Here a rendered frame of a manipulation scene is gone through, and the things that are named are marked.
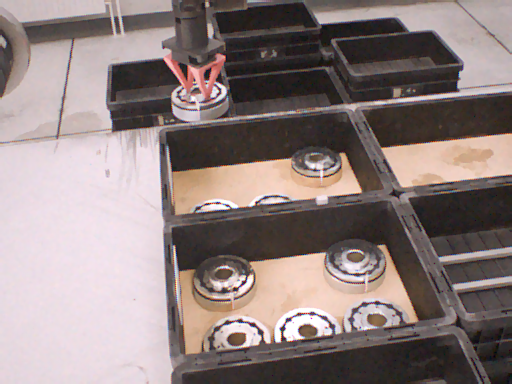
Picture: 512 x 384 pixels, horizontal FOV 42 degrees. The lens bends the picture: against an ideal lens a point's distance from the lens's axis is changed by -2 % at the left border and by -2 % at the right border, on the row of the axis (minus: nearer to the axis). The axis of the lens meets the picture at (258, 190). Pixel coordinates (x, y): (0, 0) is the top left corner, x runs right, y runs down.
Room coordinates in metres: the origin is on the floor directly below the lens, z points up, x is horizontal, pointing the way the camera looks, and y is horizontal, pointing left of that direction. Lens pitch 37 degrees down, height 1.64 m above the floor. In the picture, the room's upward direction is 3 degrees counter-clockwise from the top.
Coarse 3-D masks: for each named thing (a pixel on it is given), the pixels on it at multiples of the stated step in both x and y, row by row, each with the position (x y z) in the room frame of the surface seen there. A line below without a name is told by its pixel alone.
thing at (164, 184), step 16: (304, 112) 1.20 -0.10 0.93; (320, 112) 1.19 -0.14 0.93; (336, 112) 1.19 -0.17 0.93; (352, 112) 1.19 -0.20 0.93; (176, 128) 1.16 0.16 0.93; (192, 128) 1.16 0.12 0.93; (208, 128) 1.16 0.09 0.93; (160, 144) 1.10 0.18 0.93; (368, 144) 1.07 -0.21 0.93; (160, 160) 1.05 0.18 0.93; (160, 176) 1.00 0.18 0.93; (384, 176) 0.96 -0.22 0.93; (368, 192) 0.92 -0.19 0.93; (384, 192) 0.92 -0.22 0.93; (240, 208) 0.89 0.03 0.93; (256, 208) 0.89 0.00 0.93; (272, 208) 0.89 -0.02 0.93
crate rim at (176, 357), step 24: (216, 216) 0.87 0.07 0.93; (240, 216) 0.87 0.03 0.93; (264, 216) 0.87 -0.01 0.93; (168, 240) 0.82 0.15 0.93; (168, 264) 0.76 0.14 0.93; (168, 288) 0.71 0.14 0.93; (432, 288) 0.69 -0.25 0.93; (168, 312) 0.66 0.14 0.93; (168, 336) 0.62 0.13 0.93; (336, 336) 0.60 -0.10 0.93; (360, 336) 0.60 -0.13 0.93; (192, 360) 0.57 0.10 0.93
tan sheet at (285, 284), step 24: (264, 264) 0.86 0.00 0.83; (288, 264) 0.85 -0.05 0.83; (312, 264) 0.85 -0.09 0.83; (192, 288) 0.81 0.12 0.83; (264, 288) 0.80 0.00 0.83; (288, 288) 0.80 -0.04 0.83; (312, 288) 0.79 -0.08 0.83; (384, 288) 0.78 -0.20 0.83; (192, 312) 0.75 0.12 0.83; (216, 312) 0.75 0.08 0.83; (240, 312) 0.75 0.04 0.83; (264, 312) 0.75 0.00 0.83; (288, 312) 0.74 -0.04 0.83; (336, 312) 0.74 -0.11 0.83; (408, 312) 0.73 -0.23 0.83; (192, 336) 0.70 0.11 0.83
